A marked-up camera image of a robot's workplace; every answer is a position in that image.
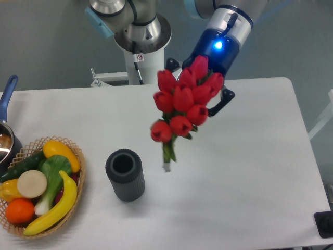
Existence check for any orange plastic fruit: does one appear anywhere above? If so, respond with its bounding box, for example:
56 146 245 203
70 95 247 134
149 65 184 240
5 198 34 224

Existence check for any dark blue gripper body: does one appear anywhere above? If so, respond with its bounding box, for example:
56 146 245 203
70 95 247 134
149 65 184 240
182 28 240 77

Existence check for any woven wicker basket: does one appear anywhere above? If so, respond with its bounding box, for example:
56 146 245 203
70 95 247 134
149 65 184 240
1 136 86 239

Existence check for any green bok choy toy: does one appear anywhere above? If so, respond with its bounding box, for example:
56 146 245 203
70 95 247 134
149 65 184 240
35 155 72 216

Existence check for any blue handled saucepan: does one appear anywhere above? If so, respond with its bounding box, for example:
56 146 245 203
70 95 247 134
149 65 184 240
1 75 22 175

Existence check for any beige round slice toy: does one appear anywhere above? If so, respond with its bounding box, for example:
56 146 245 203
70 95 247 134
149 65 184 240
17 170 47 198

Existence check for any white frame at right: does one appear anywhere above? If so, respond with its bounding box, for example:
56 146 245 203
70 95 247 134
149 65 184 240
308 89 332 140

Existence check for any yellow squash toy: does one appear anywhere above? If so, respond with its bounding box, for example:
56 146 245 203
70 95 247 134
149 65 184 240
43 140 81 173

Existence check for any yellow plastic banana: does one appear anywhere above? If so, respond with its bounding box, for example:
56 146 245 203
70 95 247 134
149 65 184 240
23 170 78 236

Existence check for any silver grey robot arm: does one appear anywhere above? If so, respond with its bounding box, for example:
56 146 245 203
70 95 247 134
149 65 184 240
85 1 266 85

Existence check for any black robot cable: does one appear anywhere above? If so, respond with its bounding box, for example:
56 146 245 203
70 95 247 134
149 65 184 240
131 41 144 85

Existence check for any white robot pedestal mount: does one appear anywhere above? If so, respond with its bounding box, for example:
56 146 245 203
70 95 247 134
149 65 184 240
91 47 182 87

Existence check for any green cucumber toy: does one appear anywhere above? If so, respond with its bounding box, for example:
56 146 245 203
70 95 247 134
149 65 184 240
1 151 46 183

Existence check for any red tulip bouquet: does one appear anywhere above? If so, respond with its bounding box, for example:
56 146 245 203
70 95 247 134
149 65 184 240
150 55 224 172

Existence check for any yellow bell pepper toy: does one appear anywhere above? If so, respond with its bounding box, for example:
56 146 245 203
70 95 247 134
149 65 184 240
1 179 24 202

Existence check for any black device at edge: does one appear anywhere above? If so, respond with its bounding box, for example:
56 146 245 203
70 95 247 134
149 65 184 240
314 211 333 239

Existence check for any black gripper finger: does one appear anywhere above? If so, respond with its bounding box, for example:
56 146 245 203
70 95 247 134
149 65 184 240
165 58 183 72
208 88 235 117

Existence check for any dark grey ribbed vase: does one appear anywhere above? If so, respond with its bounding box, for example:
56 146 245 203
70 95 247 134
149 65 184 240
105 149 145 202

